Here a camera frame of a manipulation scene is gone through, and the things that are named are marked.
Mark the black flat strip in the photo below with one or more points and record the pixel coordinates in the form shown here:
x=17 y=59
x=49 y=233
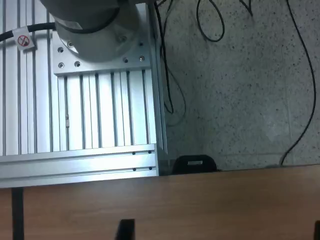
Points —
x=17 y=215

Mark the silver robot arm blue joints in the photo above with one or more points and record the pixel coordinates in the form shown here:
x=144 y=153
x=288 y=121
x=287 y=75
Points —
x=95 y=25

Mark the white warning tag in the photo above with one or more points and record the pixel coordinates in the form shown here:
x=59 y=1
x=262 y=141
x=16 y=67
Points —
x=23 y=41

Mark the aluminium profile robot stand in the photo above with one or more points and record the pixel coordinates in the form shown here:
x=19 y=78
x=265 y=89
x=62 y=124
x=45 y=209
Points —
x=100 y=112

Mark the aluminium base mounting plate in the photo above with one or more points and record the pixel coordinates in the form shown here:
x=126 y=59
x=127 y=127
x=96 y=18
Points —
x=100 y=67

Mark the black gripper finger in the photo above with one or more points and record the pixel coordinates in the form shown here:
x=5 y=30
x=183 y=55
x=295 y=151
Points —
x=125 y=231
x=317 y=232

